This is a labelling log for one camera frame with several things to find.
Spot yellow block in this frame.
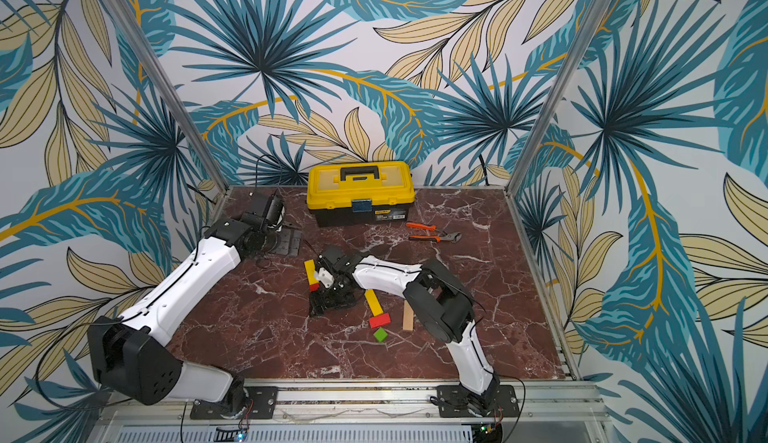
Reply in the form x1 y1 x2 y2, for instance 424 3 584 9
304 260 319 286
364 289 384 317

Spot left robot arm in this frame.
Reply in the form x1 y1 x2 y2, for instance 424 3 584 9
87 191 300 417

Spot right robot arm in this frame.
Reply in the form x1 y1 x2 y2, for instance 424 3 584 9
310 246 499 411

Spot yellow black toolbox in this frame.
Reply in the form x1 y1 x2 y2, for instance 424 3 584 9
306 161 415 228

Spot green small cube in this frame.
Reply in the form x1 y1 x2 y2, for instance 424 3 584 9
374 328 388 342

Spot natural wood block lower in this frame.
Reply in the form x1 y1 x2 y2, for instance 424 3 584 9
402 302 415 332

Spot large orange-handled pliers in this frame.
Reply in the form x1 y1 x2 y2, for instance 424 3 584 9
406 222 462 243

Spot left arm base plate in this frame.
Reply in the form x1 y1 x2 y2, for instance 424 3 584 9
190 386 278 420

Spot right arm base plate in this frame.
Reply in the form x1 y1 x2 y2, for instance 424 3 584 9
430 385 521 418

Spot aluminium front rail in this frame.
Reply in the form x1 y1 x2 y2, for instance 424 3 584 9
87 379 619 442

